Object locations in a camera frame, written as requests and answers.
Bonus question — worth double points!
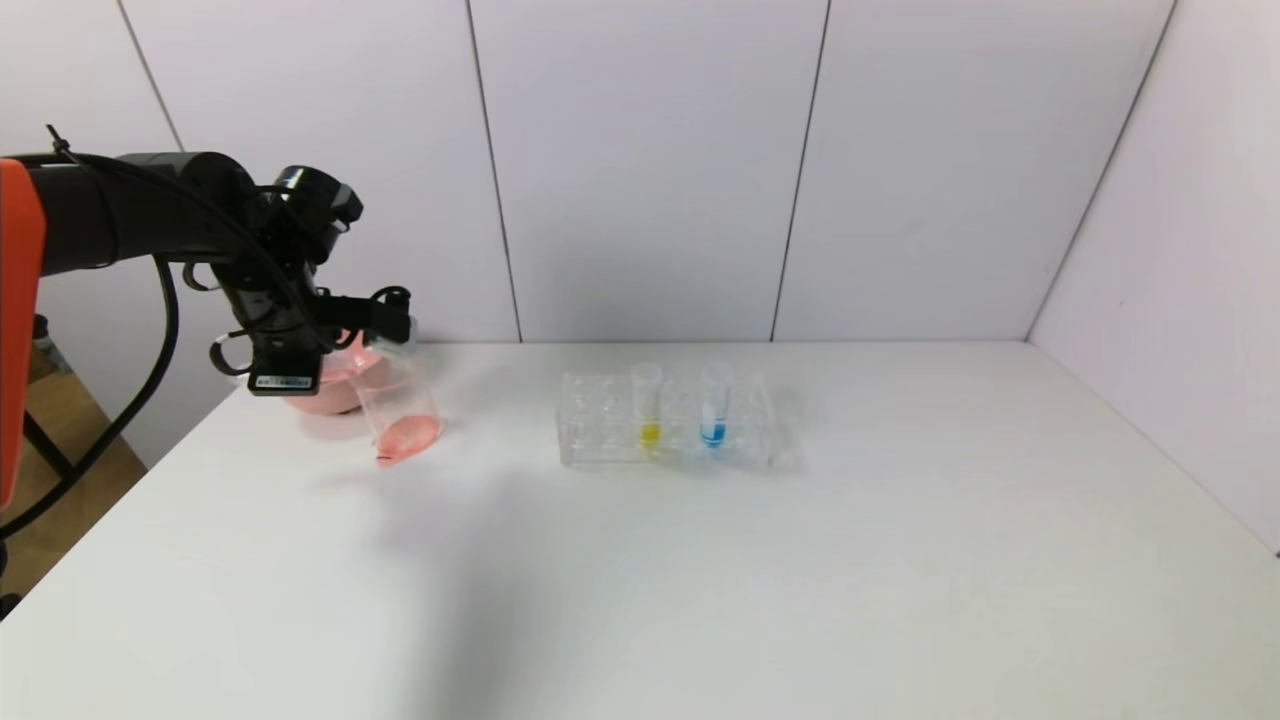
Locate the test tube with red pigment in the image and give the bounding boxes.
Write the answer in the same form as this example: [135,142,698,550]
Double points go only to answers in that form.
[345,335,416,369]

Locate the test tube with yellow pigment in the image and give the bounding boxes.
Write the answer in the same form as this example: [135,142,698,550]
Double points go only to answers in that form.
[631,362,664,451]

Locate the clear plastic test tube rack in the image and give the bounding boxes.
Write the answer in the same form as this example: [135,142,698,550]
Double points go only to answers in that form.
[557,372,791,469]

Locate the test tube with blue pigment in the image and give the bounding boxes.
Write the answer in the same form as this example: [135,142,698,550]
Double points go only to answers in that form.
[700,362,734,449]

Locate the clear plastic beaker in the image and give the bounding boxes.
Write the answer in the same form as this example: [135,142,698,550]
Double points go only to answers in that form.
[352,350,444,467]

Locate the pink plastic bowl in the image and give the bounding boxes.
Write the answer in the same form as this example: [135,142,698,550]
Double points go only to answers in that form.
[285,335,386,416]

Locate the black stand leg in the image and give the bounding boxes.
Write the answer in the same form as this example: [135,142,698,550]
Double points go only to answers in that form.
[22,410,76,479]

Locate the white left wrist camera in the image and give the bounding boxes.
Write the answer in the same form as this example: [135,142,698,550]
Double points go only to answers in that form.
[320,287,417,347]

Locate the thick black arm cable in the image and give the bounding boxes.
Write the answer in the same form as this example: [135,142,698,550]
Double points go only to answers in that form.
[0,255,181,541]

